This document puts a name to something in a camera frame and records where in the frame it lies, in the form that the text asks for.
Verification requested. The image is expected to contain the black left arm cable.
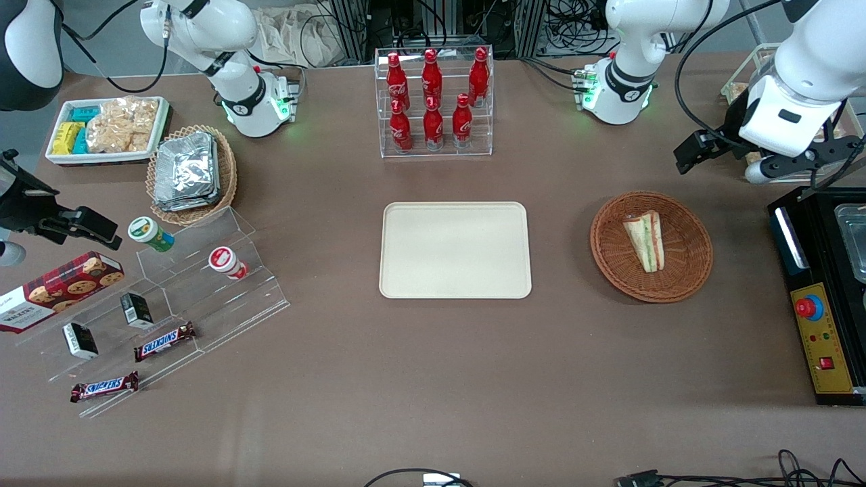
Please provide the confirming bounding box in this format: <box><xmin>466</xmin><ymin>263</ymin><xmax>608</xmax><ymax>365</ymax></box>
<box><xmin>675</xmin><ymin>0</ymin><xmax>789</xmax><ymax>151</ymax></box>

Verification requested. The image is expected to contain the metal pan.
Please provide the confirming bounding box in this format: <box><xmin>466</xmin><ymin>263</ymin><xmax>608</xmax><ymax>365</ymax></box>
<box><xmin>834</xmin><ymin>203</ymin><xmax>866</xmax><ymax>284</ymax></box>

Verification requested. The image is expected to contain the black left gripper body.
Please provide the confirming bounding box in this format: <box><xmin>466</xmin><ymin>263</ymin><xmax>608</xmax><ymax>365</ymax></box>
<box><xmin>724</xmin><ymin>88</ymin><xmax>865</xmax><ymax>168</ymax></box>

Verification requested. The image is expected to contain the clear acrylic stepped shelf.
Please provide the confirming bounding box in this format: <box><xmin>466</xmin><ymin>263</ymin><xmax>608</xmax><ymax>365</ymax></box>
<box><xmin>17</xmin><ymin>206</ymin><xmax>292</xmax><ymax>419</ymax></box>

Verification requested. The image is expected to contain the clear acrylic bottle rack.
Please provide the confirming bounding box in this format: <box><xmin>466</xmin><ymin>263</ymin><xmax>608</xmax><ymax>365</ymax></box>
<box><xmin>374</xmin><ymin>46</ymin><xmax>495</xmax><ymax>160</ymax></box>

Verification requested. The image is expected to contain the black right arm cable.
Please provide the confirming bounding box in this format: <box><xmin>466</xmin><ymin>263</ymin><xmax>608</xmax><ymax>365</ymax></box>
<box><xmin>58</xmin><ymin>0</ymin><xmax>171</xmax><ymax>95</ymax></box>

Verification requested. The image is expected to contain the black cable with connector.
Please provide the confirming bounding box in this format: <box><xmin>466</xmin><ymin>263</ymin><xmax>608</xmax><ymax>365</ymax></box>
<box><xmin>614</xmin><ymin>449</ymin><xmax>866</xmax><ymax>487</ymax></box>

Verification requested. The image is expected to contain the red tartan cookie box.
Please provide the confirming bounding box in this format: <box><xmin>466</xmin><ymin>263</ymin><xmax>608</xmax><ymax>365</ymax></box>
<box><xmin>0</xmin><ymin>251</ymin><xmax>126</xmax><ymax>334</ymax></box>

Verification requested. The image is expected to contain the plastic-wrapped triangle sandwich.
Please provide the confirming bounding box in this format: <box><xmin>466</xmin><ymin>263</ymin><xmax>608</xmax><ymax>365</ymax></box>
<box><xmin>622</xmin><ymin>210</ymin><xmax>666</xmax><ymax>274</ymax></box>

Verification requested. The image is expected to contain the white rectangular snack tray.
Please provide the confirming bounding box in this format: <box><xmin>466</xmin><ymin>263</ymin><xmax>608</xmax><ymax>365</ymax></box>
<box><xmin>45</xmin><ymin>96</ymin><xmax>171</xmax><ymax>167</ymax></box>

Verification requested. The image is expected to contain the round brown wicker basket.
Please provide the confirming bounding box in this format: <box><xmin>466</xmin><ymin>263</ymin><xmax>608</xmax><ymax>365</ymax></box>
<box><xmin>590</xmin><ymin>191</ymin><xmax>714</xmax><ymax>304</ymax></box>

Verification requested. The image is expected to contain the Snickers chocolate bar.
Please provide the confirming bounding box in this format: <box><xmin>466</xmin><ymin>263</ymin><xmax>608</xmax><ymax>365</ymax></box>
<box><xmin>70</xmin><ymin>371</ymin><xmax>140</xmax><ymax>404</ymax></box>
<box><xmin>133</xmin><ymin>322</ymin><xmax>198</xmax><ymax>363</ymax></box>

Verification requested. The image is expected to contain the red lidded cup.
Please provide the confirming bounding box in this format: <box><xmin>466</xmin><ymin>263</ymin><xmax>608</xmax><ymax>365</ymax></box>
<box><xmin>208</xmin><ymin>246</ymin><xmax>250</xmax><ymax>281</ymax></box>

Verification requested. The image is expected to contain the black table cable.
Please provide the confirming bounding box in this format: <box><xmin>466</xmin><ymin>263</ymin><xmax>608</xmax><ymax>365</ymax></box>
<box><xmin>363</xmin><ymin>467</ymin><xmax>476</xmax><ymax>487</ymax></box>

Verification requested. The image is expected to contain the yellow snack packet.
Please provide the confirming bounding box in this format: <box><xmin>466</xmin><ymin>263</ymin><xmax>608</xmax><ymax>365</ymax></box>
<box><xmin>52</xmin><ymin>122</ymin><xmax>83</xmax><ymax>156</ymax></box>

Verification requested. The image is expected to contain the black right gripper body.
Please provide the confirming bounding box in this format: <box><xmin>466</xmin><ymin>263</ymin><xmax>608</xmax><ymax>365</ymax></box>
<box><xmin>0</xmin><ymin>150</ymin><xmax>66</xmax><ymax>235</ymax></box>

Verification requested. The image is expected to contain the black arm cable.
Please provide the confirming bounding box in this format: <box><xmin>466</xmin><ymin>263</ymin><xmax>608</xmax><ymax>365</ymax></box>
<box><xmin>58</xmin><ymin>0</ymin><xmax>171</xmax><ymax>95</ymax></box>
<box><xmin>675</xmin><ymin>0</ymin><xmax>789</xmax><ymax>151</ymax></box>

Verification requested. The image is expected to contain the beige plastic tray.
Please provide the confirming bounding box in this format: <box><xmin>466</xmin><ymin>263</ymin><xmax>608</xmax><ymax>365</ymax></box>
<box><xmin>379</xmin><ymin>202</ymin><xmax>533</xmax><ymax>300</ymax></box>

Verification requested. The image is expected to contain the beige cloth bag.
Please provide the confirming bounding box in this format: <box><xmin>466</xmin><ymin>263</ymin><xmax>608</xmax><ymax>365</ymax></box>
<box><xmin>252</xmin><ymin>5</ymin><xmax>354</xmax><ymax>70</ymax></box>

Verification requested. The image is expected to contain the small black box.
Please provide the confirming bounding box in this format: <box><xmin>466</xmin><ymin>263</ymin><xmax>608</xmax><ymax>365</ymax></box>
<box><xmin>120</xmin><ymin>292</ymin><xmax>155</xmax><ymax>330</ymax></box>
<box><xmin>62</xmin><ymin>322</ymin><xmax>99</xmax><ymax>361</ymax></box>

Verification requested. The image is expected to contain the oval brown wicker basket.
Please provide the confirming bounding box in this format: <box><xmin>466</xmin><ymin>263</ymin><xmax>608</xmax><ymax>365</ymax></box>
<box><xmin>146</xmin><ymin>124</ymin><xmax>239</xmax><ymax>227</ymax></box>

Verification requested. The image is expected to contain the red cola bottle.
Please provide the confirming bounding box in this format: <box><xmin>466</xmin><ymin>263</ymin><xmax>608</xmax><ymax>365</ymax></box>
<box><xmin>421</xmin><ymin>49</ymin><xmax>444</xmax><ymax>109</ymax></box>
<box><xmin>390</xmin><ymin>100</ymin><xmax>413</xmax><ymax>154</ymax></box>
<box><xmin>451</xmin><ymin>93</ymin><xmax>474</xmax><ymax>150</ymax></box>
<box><xmin>468</xmin><ymin>47</ymin><xmax>491</xmax><ymax>108</ymax></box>
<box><xmin>386</xmin><ymin>53</ymin><xmax>411</xmax><ymax>112</ymax></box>
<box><xmin>424</xmin><ymin>97</ymin><xmax>445</xmax><ymax>152</ymax></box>

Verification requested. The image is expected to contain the clear bag of crackers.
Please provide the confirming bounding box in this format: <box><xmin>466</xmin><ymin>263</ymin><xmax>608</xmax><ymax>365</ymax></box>
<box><xmin>86</xmin><ymin>97</ymin><xmax>160</xmax><ymax>154</ymax></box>

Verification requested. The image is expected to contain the black machine with yellow panel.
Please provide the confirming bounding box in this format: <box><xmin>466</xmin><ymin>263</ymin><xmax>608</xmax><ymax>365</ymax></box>
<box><xmin>767</xmin><ymin>186</ymin><xmax>866</xmax><ymax>407</ymax></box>

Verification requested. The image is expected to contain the green lidded cup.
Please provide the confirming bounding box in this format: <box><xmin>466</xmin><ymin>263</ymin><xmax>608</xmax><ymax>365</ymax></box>
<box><xmin>128</xmin><ymin>216</ymin><xmax>175</xmax><ymax>254</ymax></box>

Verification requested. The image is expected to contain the silver foil packet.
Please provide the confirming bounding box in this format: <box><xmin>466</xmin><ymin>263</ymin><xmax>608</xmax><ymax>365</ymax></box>
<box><xmin>154</xmin><ymin>131</ymin><xmax>221</xmax><ymax>212</ymax></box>

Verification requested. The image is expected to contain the aluminium frame profile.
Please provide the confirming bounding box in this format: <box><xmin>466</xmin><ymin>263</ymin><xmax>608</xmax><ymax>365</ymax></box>
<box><xmin>330</xmin><ymin>0</ymin><xmax>370</xmax><ymax>63</ymax></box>
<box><xmin>514</xmin><ymin>0</ymin><xmax>549</xmax><ymax>59</ymax></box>

